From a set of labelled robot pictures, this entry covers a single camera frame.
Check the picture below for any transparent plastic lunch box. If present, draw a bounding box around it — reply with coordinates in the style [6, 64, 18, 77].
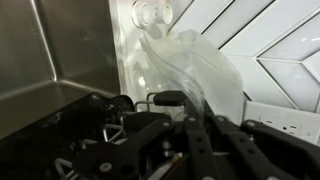
[140, 30, 244, 125]

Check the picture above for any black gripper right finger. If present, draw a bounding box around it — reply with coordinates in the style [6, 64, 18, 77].
[204, 105, 320, 180]

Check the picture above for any white wall outlet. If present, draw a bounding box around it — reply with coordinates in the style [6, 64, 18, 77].
[244, 101, 320, 145]

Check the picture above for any stainless steel sink basin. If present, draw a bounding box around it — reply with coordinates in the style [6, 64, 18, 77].
[0, 0, 120, 138]

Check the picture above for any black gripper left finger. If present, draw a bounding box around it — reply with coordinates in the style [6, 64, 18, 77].
[72, 106, 214, 180]

